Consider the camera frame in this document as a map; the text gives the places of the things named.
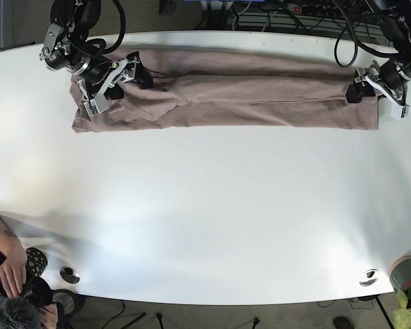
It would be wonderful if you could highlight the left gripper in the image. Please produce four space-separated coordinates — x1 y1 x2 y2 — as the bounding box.
345 60 411 120

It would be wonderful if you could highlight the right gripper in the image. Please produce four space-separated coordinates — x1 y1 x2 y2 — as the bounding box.
77 56 153 117

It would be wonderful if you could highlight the mauve pink T-shirt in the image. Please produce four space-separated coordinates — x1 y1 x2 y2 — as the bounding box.
70 48 379 133

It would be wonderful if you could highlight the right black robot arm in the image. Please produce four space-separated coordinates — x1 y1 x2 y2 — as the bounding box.
40 1 153 116

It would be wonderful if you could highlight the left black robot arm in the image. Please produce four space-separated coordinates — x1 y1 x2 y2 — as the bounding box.
333 1 411 119

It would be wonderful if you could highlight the person's bare forearm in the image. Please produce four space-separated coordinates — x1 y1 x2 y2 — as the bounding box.
0 218 27 265

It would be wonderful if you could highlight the person's hand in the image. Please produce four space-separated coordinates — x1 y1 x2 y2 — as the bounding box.
0 241 27 297

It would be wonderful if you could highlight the grey tape roll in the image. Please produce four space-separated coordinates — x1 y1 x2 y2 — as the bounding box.
388 256 411 292

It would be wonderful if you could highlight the black gold-dotted cup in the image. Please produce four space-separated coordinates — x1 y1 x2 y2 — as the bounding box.
25 247 48 279

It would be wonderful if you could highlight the green potted plant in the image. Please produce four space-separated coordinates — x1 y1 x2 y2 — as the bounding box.
393 286 411 329

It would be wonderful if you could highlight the grey furry microphone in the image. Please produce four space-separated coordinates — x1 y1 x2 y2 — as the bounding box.
0 297 42 329

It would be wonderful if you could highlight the right table cable grommet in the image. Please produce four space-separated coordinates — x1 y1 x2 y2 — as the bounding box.
359 269 379 287

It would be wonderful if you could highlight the table cable grommet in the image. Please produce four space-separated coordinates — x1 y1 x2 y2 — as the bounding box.
359 269 379 287
60 267 80 284

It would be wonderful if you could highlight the left table cable grommet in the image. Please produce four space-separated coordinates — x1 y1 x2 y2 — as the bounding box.
60 267 80 284

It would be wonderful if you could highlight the black camera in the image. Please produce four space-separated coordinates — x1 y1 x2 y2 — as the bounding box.
0 277 55 310

